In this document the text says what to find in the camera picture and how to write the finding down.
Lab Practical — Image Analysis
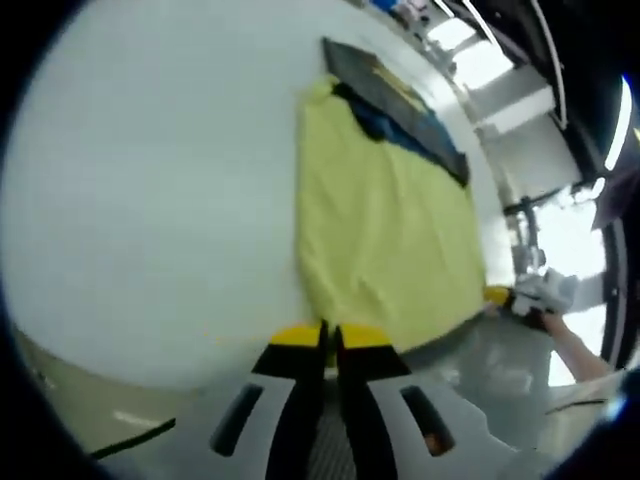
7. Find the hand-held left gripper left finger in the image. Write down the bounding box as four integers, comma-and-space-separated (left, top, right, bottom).
169, 320, 330, 480

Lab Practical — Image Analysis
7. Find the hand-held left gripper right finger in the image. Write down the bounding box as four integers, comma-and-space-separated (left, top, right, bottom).
334, 323, 544, 480

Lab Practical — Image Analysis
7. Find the yellow blue grey garment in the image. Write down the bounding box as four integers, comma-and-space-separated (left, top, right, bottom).
294, 37, 490, 354

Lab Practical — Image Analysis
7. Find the grey mesh office chair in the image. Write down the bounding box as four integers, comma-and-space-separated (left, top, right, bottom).
399, 312, 554, 451

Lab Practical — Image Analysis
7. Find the black metal stand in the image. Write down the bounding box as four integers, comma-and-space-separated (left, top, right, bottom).
503, 196, 557, 262

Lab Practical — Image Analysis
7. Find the long ceiling light strip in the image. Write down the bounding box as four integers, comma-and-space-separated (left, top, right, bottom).
603, 74, 635, 172

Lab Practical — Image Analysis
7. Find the black cable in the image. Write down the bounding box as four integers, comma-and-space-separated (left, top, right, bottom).
543, 396, 610, 417
91, 417, 177, 460

